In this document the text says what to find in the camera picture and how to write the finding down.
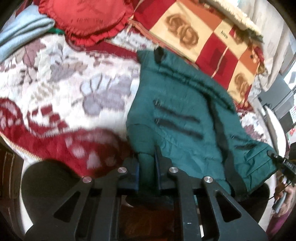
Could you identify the red cream rose quilt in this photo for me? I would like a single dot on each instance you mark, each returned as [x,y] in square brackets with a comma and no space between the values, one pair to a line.
[206,37]

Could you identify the person hand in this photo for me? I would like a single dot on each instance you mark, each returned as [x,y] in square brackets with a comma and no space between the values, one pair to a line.
[283,188]

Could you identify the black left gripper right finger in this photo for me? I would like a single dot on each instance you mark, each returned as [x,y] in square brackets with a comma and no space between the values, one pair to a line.
[203,210]

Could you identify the green quilted puffer jacket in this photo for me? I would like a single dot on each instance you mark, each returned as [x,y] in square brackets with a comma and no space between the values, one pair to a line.
[193,121]

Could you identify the light blue folded cloth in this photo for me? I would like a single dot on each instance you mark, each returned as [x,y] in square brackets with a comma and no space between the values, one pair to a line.
[28,25]

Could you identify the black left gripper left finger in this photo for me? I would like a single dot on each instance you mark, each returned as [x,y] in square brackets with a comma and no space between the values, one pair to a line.
[64,206]

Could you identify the floral white red bedspread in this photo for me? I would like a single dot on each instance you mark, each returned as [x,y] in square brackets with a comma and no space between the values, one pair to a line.
[70,106]

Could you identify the red heart-shaped ruffled pillow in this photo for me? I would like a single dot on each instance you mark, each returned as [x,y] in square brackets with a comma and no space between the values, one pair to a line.
[86,23]

